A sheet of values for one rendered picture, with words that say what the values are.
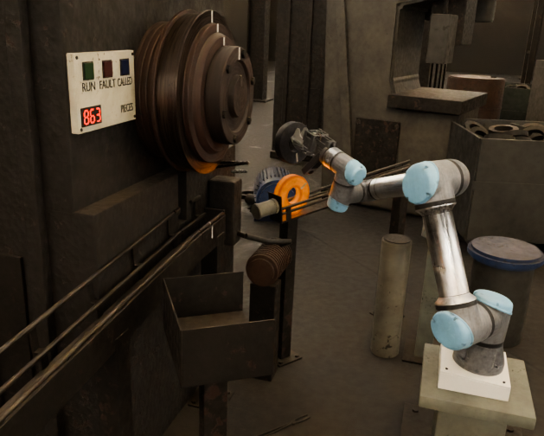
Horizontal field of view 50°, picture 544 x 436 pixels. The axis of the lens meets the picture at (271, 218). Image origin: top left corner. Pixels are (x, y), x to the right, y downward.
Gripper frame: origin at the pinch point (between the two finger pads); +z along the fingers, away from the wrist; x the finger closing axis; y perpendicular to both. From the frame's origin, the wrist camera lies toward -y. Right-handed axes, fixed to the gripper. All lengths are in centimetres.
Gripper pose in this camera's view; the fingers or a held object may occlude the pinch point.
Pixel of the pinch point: (293, 137)
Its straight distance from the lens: 217.2
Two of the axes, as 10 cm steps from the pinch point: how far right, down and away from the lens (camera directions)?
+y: 1.9, -8.5, -4.9
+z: -5.8, -5.1, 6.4
